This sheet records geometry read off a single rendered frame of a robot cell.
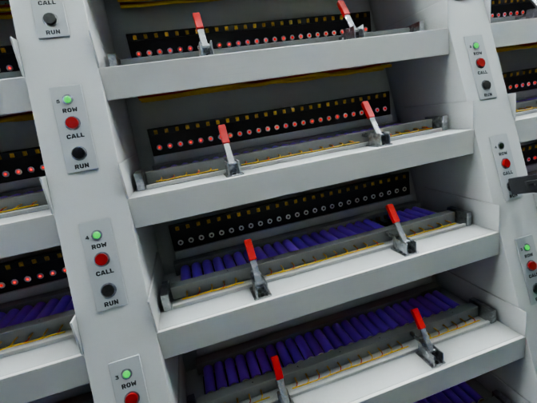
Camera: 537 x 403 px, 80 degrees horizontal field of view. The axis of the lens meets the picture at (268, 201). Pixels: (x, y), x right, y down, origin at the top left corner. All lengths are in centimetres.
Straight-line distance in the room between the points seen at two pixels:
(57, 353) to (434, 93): 79
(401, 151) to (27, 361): 64
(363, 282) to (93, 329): 40
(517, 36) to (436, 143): 30
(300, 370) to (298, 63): 52
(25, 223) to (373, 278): 52
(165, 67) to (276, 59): 18
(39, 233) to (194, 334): 25
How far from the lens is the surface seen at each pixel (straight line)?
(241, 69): 55
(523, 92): 110
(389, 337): 68
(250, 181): 49
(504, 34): 84
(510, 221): 73
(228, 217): 64
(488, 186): 71
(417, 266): 61
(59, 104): 54
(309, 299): 53
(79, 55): 56
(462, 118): 72
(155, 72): 54
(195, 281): 55
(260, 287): 53
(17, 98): 58
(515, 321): 77
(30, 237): 54
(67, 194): 52
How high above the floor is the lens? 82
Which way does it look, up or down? 2 degrees up
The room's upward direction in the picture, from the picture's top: 13 degrees counter-clockwise
